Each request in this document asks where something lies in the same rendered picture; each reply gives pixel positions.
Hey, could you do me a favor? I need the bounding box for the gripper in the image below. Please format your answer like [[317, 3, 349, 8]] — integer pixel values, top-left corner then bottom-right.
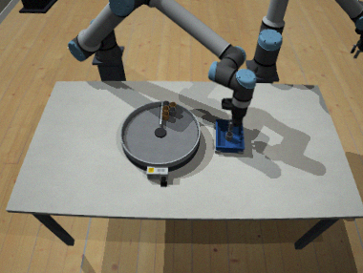
[[350, 31, 363, 59], [226, 106, 249, 133]]

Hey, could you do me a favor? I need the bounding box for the blue crate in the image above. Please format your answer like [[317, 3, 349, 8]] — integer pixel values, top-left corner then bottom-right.
[[215, 118, 246, 154]]

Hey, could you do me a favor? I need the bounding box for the grey turntable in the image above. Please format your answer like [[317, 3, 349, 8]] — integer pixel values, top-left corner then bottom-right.
[[120, 100, 202, 172]]

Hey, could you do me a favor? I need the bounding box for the white table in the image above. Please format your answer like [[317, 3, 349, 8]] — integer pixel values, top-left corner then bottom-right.
[[5, 80, 363, 251]]

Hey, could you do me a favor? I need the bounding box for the white control box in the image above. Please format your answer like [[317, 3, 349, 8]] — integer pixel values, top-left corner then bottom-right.
[[146, 165, 169, 188]]

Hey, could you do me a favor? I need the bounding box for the black box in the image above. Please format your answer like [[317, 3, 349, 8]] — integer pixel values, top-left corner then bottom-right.
[[18, 0, 59, 14]]

